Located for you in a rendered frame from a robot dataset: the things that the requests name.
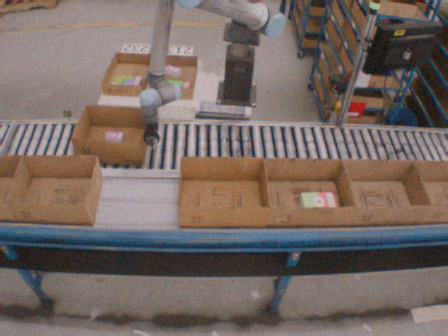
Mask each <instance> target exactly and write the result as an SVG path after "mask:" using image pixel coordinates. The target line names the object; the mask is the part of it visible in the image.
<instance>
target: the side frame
mask: <svg viewBox="0 0 448 336"><path fill-rule="evenodd" d="M6 236H7V237H6ZM17 236H18V237H17ZM29 237H31V238H29ZM434 237H436V238H434ZM42 238H43V239H42ZM413 238H414V239H413ZM67 239H69V240H67ZM390 239H392V240H390ZM401 239H403V240H401ZM80 240H82V241H80ZM93 240H95V241H93ZM366 240H368V241H366ZM378 240H380V241H378ZM106 241H109V242H106ZM120 241H122V242H120ZM342 241H344V242H342ZM354 241H356V242H354ZM134 242H136V243H134ZM148 242H150V243H148ZM162 242H164V243H162ZM176 242H178V243H176ZM289 242H291V243H289ZM302 242H305V243H302ZM316 242H318V243H316ZM190 243H193V244H190ZM204 243H207V244H204ZM219 243H221V244H219ZM233 243H235V244H233ZM247 243H249V244H247ZM262 243H263V244H262ZM275 243H277V244H275ZM0 245H13V246H27V247H43V248H61V249H80V250H103V251H130V252H170V253H199V252H296V251H334V250H362V249H384V248H403V247H421V246H437V245H448V228H433V229H412V230H388V231H360V232H323V233H298V232H258V233H203V232H136V231H99V230H71V229H47V228H26V227H7V226H0Z"/></svg>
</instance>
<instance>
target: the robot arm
mask: <svg viewBox="0 0 448 336"><path fill-rule="evenodd" d="M175 2H177V4H178V5H179V6H182V7H184V8H186V9H193V8H198V9H201V10H204V11H206V12H212V13H215V14H217V15H219V16H222V17H227V18H230V19H232V20H231V22H230V23H229V24H228V26H227V29H226V34H227V35H229V36H230V37H231V38H233V39H235V40H238V41H241V42H251V41H254V40H255V39H256V38H257V37H258V33H259V32H261V33H262V34H264V35H265V36H266V37H267V38H276V37H277V36H278V34H279V33H281V32H282V30H283V29H284V28H285V17H284V16H283V15H282V13H280V12H279V11H277V10H274V9H273V8H272V7H270V6H269V5H268V4H266V3H264V2H263V1H262V0H157V2H156V15H155V17H154V29H153V43H152V47H151V57H150V69H149V71H148V72H146V75H145V80H146V82H148V84H149V86H150V87H151V88H152V89H147V90H144V91H143V92H142V93H141V94H140V99H139V102H140V106H141V112H142V113H141V119H142V121H143V122H144V123H145V131H144V135H143V136H144V141H145V142H146V144H147V145H148V147H149V148H150V149H152V150H154V149H155V148H156V147H157V145H158V144H159V142H160V134H158V132H159V121H157V120H158V119H159V114H158V108H159V107H161V106H164V105H166V104H169V103H171V102H173V101H176V100H178V99H180V97H181V91H180V88H179V86H178V85H177V84H176V83H173V84H171V83H170V82H169V81H168V80H167V79H166V78H165V72H166V70H165V67H166V64H167V58H168V49H169V40H170V30H171V22H172V16H173V13H174V5H175ZM258 31H259V32H258ZM156 122H157V123H156ZM152 145H153V147H152Z"/></svg>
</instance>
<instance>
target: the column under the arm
mask: <svg viewBox="0 0 448 336"><path fill-rule="evenodd" d="M230 50H231V44H228V45H227V46H226V53H225V76H224V80H223V79H219V84H218V92H217V99H216V105H225V106H237V107H250V108H256V97H257V82H252V80H253V73H254V66H255V47H254V46H249V49H248V53H247V55H246V56H244V57H237V56H234V55H232V54H231V52H230Z"/></svg>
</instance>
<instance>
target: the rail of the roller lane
mask: <svg viewBox="0 0 448 336"><path fill-rule="evenodd" d="M70 120H71V122H68V119H65V120H48V119H39V120H13V121H16V123H19V125H22V124H25V125H26V126H27V127H28V125H29V124H34V126H35V127H36V128H35V131H36V129H37V125H39V124H42V125H44V127H45V128H44V131H45V129H46V126H47V125H48V124H52V125H53V126H54V130H53V132H54V131H55V129H56V124H62V125H63V126H64V128H65V126H66V124H71V125H72V126H73V130H72V132H74V127H75V125H77V123H78V121H79V119H70ZM157 121H159V124H163V125H164V132H166V131H167V126H168V125H169V124H173V125H175V127H176V129H175V132H178V126H179V125H181V124H183V125H185V127H186V133H188V127H189V125H192V124H193V125H196V127H197V133H199V127H200V125H205V126H207V133H210V126H211V125H217V126H218V133H221V126H222V125H227V126H228V133H231V126H232V125H238V126H239V133H240V134H242V126H243V125H247V126H249V132H250V134H252V126H260V132H261V134H263V129H262V128H263V127H265V126H268V127H270V132H271V134H273V130H272V128H273V127H275V126H279V127H280V128H281V132H282V134H284V131H283V129H284V128H285V127H287V126H288V127H290V129H291V133H292V135H294V133H293V129H294V128H295V127H300V128H301V130H302V134H303V129H304V128H305V127H310V128H311V131H312V134H313V135H314V132H313V130H314V128H315V127H319V128H320V129H321V132H322V136H324V133H323V130H324V128H326V127H328V128H330V130H331V133H332V136H334V135H333V129H334V128H336V124H334V123H324V124H323V123H315V122H263V121H223V120H194V121H193V120H176V119H158V120H157ZM11 123H12V121H11V120H0V130H1V128H2V126H3V124H6V125H8V127H9V128H10V125H11ZM337 128H339V129H340V131H341V134H342V137H344V136H343V133H342V130H343V129H344V128H349V129H350V132H351V135H352V137H353V134H352V130H353V128H354V129H358V130H359V131H360V134H361V130H363V129H367V131H368V132H369V135H370V131H371V130H373V129H375V130H377V132H378V134H379V131H380V130H385V131H386V133H387V136H388V132H389V131H390V130H394V131H395V135H396V132H397V131H399V130H402V131H403V132H404V133H405V132H406V131H410V132H412V135H413V133H414V132H416V131H418V132H419V133H420V135H421V134H422V133H423V132H427V133H428V135H429V134H430V133H431V132H435V133H436V135H437V134H438V133H439V132H442V133H443V135H445V133H448V129H439V128H424V127H401V126H385V125H360V124H344V125H343V126H342V127H340V126H339V127H337ZM35 131H34V132H35ZM303 135H304V134H303ZM370 137H371V135H370ZM388 137H389V136H388Z"/></svg>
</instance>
